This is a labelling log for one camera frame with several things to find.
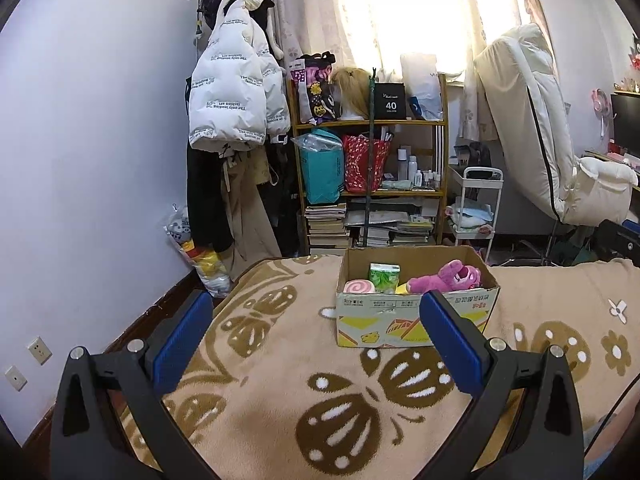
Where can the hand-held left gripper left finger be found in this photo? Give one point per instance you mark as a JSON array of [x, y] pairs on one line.
[[180, 342]]

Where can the plastic bag of toys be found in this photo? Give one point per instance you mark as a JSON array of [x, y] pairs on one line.
[[210, 270]]

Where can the white plastic bag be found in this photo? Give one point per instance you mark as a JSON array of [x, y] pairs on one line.
[[420, 80]]

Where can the blonde wig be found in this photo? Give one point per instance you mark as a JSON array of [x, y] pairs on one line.
[[350, 90]]

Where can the pink roll plush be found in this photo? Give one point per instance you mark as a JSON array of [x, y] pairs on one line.
[[360, 286]]

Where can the green carton box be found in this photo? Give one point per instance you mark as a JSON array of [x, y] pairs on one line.
[[384, 277]]

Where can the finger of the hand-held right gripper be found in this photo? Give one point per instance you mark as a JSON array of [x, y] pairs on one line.
[[617, 237]]

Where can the white wall socket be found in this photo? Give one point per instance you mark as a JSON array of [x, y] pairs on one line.
[[16, 378], [39, 351]]

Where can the red patterned bag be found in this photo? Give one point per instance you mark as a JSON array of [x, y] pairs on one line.
[[357, 165]]

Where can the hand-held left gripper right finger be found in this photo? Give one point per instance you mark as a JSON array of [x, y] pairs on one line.
[[450, 345]]

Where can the dark hanging bag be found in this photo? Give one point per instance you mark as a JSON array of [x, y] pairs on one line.
[[287, 200]]

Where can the wooden shelf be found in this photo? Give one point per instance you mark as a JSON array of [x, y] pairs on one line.
[[400, 121]]

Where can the group of cosmetic bottles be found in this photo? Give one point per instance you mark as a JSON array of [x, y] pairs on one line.
[[412, 167]]

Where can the light blue cloth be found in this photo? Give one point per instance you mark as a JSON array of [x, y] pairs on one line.
[[472, 217]]

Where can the beige patterned blanket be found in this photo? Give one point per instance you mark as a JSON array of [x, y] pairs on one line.
[[300, 360]]

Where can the teal paper bag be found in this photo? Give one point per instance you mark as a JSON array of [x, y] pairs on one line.
[[322, 175]]

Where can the stack of books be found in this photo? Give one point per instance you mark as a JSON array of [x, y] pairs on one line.
[[325, 230]]

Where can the floral curtain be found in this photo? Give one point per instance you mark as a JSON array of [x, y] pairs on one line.
[[400, 10]]

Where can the white puffer jacket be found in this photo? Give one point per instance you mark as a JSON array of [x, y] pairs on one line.
[[230, 85]]

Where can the black monitor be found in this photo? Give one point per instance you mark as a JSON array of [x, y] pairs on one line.
[[627, 120]]

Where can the pink desk fan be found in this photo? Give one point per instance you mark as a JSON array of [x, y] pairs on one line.
[[600, 100]]

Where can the green pole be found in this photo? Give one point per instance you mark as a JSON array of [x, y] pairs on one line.
[[371, 160]]

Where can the black hanging garment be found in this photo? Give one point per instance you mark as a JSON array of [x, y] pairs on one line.
[[205, 200]]

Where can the purple and black bag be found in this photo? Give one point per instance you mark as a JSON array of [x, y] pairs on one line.
[[312, 85]]

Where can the black box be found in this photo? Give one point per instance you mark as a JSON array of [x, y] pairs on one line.
[[390, 105]]

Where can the white reclining chair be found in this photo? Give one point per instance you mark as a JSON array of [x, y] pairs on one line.
[[530, 125]]

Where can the printed cardboard box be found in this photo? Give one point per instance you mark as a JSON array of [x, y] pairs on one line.
[[370, 320]]

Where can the pile of books and papers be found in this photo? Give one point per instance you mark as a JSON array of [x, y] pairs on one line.
[[400, 227]]

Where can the white rolling cart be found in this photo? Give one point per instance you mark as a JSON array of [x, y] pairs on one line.
[[475, 176]]

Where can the beige hanging trousers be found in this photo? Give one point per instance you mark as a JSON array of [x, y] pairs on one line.
[[250, 230]]

